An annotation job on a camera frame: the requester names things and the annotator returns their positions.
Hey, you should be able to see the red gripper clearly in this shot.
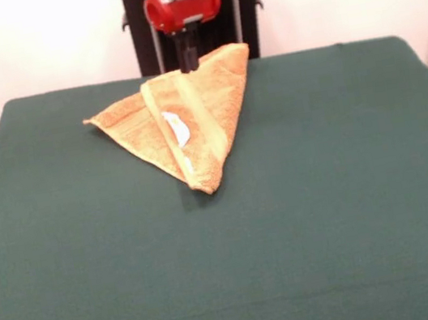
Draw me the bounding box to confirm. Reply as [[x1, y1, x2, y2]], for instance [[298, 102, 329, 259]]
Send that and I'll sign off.
[[141, 0, 233, 79]]

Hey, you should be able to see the orange terry towel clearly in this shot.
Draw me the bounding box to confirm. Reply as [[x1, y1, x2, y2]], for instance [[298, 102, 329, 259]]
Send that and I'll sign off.
[[73, 40, 273, 213]]

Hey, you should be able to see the dark green table cloth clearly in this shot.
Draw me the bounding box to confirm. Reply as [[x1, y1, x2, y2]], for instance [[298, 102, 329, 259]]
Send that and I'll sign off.
[[0, 28, 428, 320]]

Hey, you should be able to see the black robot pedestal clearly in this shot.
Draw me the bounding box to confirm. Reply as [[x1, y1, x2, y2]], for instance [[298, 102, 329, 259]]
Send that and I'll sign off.
[[115, 0, 274, 80]]

